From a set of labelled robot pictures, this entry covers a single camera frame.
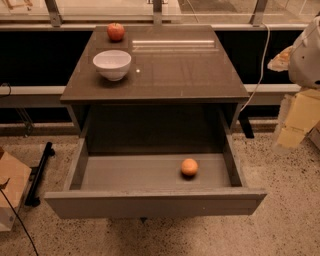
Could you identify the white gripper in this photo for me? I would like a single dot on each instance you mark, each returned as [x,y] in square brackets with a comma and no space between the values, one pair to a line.
[306,63]

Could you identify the orange fruit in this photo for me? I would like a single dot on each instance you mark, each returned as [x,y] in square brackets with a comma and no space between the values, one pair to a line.
[189,167]

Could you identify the dark brown cabinet counter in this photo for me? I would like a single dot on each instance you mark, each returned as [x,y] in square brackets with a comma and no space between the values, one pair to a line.
[183,64]

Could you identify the open grey top drawer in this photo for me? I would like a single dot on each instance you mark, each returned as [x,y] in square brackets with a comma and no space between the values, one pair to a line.
[128,165]

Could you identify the cardboard box at right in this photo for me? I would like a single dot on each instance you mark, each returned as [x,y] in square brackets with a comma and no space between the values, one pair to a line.
[314,135]

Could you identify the cardboard box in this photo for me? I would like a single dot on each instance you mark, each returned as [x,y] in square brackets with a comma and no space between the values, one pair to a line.
[14,176]
[314,135]

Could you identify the white ceramic bowl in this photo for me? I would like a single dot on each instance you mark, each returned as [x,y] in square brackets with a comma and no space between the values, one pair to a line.
[112,64]

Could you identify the red apple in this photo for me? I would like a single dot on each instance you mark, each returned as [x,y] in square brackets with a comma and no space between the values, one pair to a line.
[115,31]

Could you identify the black metal stand leg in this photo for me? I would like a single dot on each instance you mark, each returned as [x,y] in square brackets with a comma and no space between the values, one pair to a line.
[36,175]

